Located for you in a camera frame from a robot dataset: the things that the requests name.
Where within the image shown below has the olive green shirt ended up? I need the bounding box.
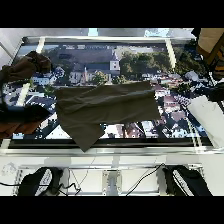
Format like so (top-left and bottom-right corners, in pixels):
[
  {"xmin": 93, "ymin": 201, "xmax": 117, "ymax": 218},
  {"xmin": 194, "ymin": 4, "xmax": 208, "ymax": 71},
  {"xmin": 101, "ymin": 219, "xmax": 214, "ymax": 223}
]
[{"xmin": 54, "ymin": 81, "xmax": 162, "ymax": 153}]

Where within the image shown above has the black garment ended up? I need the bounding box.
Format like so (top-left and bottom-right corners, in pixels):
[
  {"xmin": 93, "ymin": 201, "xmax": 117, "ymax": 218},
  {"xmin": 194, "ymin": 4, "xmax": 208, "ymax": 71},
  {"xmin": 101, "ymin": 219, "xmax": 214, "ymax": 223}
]
[{"xmin": 0, "ymin": 102, "xmax": 52, "ymax": 126}]

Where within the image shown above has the brown garment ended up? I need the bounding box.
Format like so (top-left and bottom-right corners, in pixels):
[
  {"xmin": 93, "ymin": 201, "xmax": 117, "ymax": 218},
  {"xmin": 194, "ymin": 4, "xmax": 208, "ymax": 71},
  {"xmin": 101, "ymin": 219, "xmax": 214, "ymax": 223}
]
[{"xmin": 0, "ymin": 50, "xmax": 53, "ymax": 85}]

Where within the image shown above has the white garment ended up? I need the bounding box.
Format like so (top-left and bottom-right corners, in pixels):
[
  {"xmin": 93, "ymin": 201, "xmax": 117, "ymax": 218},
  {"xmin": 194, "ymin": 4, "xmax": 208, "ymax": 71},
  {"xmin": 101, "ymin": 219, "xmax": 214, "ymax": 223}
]
[{"xmin": 186, "ymin": 95, "xmax": 224, "ymax": 149}]

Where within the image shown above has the heap of clothes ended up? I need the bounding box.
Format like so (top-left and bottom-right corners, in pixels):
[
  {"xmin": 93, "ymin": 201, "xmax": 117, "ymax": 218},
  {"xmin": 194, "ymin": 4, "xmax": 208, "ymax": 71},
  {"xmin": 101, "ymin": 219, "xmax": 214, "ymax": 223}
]
[{"xmin": 199, "ymin": 43, "xmax": 224, "ymax": 82}]

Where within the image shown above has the beige garment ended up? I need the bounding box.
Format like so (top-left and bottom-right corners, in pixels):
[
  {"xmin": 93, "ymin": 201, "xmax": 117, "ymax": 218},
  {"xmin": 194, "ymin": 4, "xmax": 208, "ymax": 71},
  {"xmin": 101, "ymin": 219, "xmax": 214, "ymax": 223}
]
[{"xmin": 196, "ymin": 28, "xmax": 224, "ymax": 56}]

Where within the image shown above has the silver frame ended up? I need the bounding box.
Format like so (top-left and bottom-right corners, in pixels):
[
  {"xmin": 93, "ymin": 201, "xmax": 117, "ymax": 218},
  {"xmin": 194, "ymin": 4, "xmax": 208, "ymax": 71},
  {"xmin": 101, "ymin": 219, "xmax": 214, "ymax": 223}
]
[{"xmin": 0, "ymin": 146, "xmax": 224, "ymax": 197}]

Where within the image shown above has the black cable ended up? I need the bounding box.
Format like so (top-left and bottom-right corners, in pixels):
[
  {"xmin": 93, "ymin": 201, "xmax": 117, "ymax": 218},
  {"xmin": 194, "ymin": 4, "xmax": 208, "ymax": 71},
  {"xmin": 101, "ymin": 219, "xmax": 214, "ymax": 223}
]
[
  {"xmin": 59, "ymin": 175, "xmax": 83, "ymax": 197},
  {"xmin": 125, "ymin": 162, "xmax": 166, "ymax": 197}
]

